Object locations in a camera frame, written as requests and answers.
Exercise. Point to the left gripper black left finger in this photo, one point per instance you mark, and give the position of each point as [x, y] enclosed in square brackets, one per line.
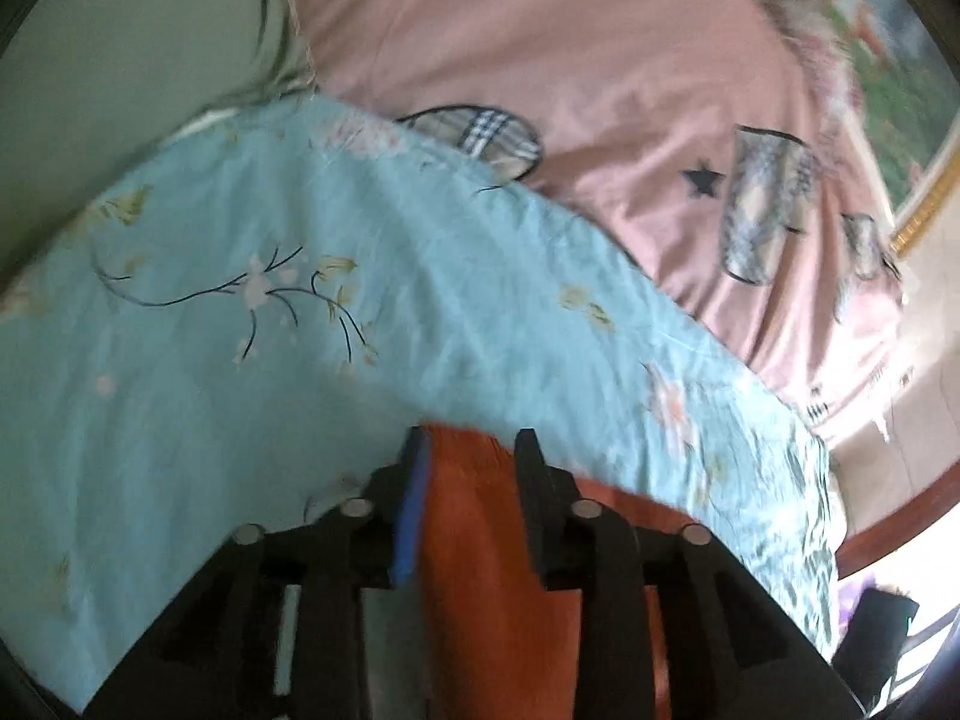
[272, 625]

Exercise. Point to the rust orange knit sweater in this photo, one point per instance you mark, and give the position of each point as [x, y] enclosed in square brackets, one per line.
[501, 646]

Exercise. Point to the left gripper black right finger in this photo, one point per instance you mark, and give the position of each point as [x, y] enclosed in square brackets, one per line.
[666, 620]

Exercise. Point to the light blue floral quilt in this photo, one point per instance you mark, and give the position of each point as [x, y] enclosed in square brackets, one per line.
[243, 327]

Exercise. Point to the dark wooden bed frame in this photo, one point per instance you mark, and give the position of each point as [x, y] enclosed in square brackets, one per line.
[895, 530]

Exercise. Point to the pink plaid-heart duvet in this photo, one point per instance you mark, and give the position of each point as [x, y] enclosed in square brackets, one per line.
[719, 142]

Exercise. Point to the sage green pillow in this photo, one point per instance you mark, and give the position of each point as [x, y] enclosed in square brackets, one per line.
[90, 86]

